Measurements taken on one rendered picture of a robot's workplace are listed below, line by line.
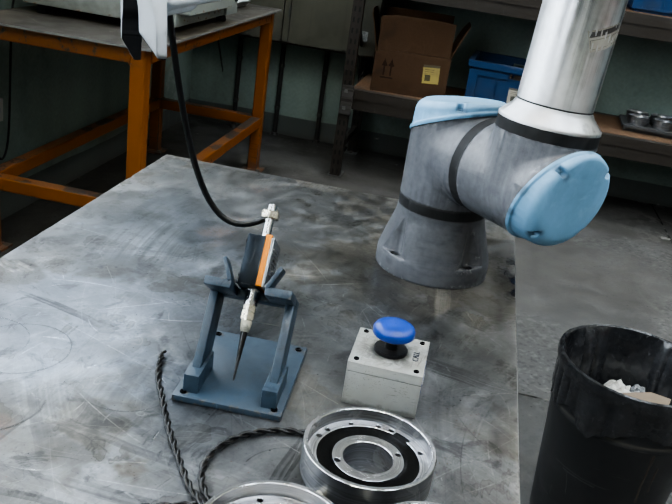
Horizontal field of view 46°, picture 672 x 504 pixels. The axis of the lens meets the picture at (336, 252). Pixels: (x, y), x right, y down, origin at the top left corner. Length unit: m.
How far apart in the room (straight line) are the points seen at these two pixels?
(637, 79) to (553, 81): 3.67
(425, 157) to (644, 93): 3.63
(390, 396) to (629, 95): 3.91
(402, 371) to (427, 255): 0.30
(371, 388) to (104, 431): 0.24
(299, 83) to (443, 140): 3.69
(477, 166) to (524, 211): 0.09
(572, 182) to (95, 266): 0.55
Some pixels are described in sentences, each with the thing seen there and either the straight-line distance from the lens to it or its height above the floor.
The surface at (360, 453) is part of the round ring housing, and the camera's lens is 0.67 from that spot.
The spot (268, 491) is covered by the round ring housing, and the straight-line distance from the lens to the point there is 0.60.
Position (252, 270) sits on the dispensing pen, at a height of 0.91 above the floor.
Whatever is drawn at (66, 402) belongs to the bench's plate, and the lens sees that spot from 0.74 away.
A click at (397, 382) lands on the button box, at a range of 0.74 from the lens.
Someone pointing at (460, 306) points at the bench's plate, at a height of 0.80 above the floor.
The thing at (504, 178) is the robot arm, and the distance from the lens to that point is 0.90.
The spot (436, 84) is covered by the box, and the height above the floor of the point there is 0.53.
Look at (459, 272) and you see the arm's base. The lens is 1.02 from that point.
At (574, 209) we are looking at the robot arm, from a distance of 0.91.
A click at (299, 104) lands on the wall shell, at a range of 4.67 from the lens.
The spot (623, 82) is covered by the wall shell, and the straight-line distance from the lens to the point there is 4.55.
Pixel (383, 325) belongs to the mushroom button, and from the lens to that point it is 0.75.
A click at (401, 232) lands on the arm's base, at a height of 0.85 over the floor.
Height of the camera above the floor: 1.22
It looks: 23 degrees down
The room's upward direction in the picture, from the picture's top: 8 degrees clockwise
